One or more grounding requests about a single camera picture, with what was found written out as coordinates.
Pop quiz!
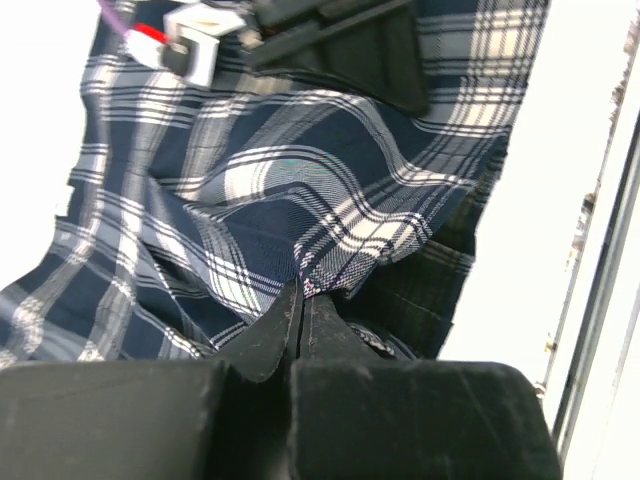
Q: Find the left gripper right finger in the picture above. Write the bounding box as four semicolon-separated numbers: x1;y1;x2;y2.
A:
297;295;383;363

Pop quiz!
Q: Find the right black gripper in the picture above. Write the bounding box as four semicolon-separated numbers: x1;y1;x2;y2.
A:
244;1;429;115

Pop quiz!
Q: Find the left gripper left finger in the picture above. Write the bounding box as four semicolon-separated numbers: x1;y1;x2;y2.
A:
219;282;303;383

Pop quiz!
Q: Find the navy plaid pleated skirt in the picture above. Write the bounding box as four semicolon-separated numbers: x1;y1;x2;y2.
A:
1;1;549;366

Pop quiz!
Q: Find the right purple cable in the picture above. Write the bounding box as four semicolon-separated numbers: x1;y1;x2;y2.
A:
97;0;136;39

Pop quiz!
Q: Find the aluminium rail frame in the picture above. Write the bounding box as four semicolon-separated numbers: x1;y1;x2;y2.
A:
537;22;639;479

